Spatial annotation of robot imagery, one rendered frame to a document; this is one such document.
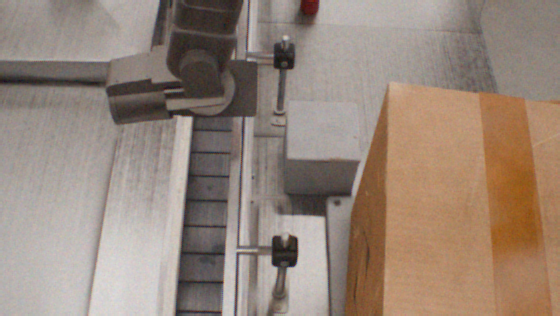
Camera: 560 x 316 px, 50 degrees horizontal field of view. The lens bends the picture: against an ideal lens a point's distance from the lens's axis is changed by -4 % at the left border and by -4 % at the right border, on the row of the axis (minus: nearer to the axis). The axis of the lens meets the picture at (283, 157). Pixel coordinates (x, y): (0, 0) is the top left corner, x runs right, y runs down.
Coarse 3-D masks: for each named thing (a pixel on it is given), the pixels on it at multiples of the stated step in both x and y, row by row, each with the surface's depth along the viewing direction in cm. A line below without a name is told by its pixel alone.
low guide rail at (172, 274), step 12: (192, 120) 86; (180, 144) 83; (180, 156) 81; (180, 168) 80; (180, 180) 79; (180, 192) 78; (180, 204) 77; (180, 216) 76; (180, 228) 75; (180, 240) 75; (168, 264) 73; (168, 276) 72; (168, 288) 71; (168, 300) 70; (168, 312) 69
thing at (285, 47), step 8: (288, 40) 84; (280, 48) 86; (288, 48) 85; (248, 56) 86; (256, 56) 86; (264, 56) 86; (272, 56) 86; (280, 56) 85; (288, 56) 85; (280, 64) 86; (288, 64) 86; (280, 72) 89; (280, 80) 90; (280, 88) 92; (280, 96) 93; (280, 104) 95
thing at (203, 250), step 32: (192, 128) 88; (224, 128) 89; (192, 160) 85; (224, 160) 86; (192, 192) 82; (224, 192) 83; (192, 224) 80; (224, 224) 80; (192, 256) 77; (224, 256) 77; (192, 288) 75
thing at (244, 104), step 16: (240, 64) 71; (256, 64) 72; (240, 80) 72; (256, 80) 72; (240, 96) 72; (256, 96) 72; (176, 112) 72; (224, 112) 72; (240, 112) 72; (256, 112) 72
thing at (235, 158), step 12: (240, 24) 89; (240, 36) 88; (240, 48) 86; (240, 120) 79; (240, 132) 78; (240, 144) 77; (240, 156) 76; (228, 192) 73; (228, 204) 72; (228, 216) 71; (228, 228) 70; (228, 240) 70; (228, 252) 69; (228, 264) 68; (228, 276) 67; (228, 288) 66; (228, 300) 66; (228, 312) 65
